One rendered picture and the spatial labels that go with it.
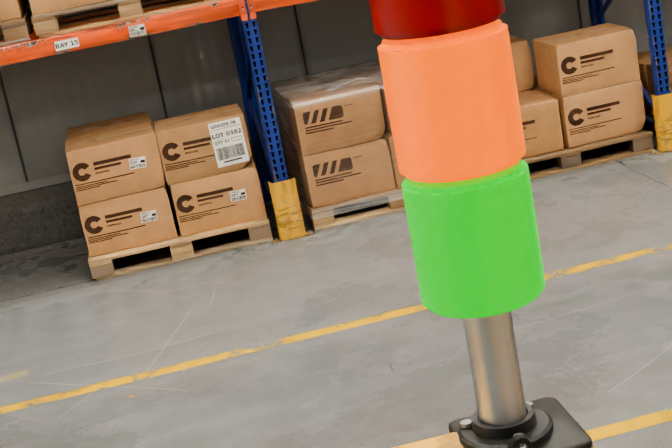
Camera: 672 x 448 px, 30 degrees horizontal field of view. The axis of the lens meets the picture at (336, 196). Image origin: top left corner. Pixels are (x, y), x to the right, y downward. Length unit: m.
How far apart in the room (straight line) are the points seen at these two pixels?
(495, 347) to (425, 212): 0.07
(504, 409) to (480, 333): 0.03
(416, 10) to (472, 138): 0.05
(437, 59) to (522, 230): 0.08
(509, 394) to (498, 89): 0.13
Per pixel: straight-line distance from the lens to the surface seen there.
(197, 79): 9.42
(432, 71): 0.46
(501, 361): 0.51
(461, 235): 0.47
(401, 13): 0.46
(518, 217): 0.48
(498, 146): 0.47
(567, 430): 0.53
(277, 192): 8.16
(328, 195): 8.30
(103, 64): 9.37
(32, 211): 9.42
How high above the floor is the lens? 2.34
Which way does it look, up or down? 15 degrees down
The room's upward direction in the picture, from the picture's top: 11 degrees counter-clockwise
